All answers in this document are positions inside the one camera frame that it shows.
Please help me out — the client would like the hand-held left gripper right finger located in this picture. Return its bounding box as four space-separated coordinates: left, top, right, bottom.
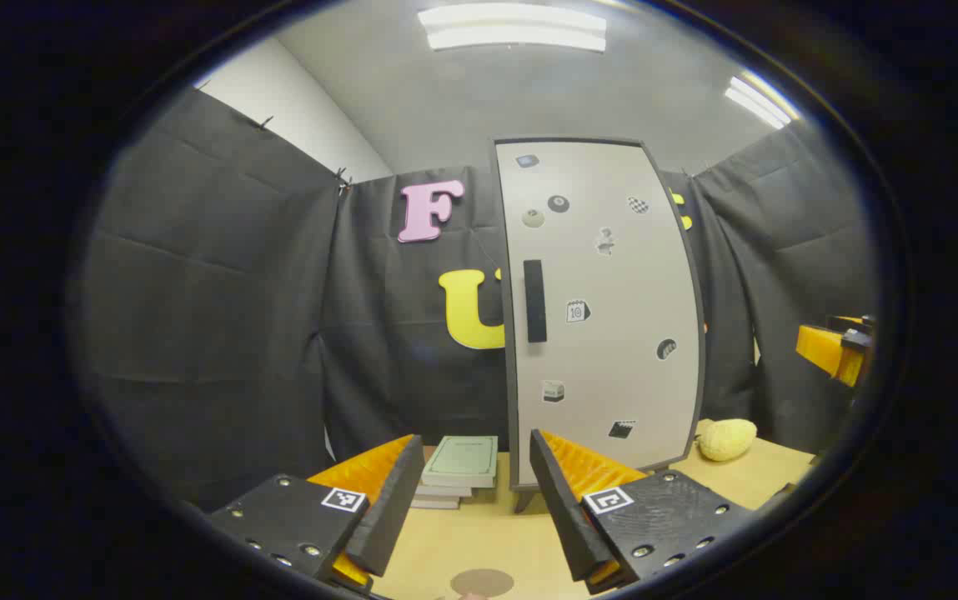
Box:
529 429 755 595

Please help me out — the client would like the grey cabinet door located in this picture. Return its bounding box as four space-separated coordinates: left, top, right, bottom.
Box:
494 137 706 491

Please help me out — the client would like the long ceiling light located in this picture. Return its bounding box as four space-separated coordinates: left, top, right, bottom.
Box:
725 73 800 130
418 2 608 53

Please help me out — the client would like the dark grey cabinet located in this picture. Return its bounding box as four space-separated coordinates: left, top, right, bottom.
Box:
491 136 709 513

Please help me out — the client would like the black door handle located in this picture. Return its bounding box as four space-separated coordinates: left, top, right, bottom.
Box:
524 259 548 343

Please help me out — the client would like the black backdrop cloth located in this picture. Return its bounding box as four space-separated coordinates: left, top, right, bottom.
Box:
78 87 875 509

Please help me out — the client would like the green book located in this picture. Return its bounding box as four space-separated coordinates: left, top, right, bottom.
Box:
422 435 499 488

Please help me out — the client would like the round brown coaster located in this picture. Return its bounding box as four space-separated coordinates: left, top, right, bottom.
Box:
450 568 515 598

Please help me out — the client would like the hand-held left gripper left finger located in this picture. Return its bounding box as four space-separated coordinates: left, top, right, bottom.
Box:
208 433 426 594

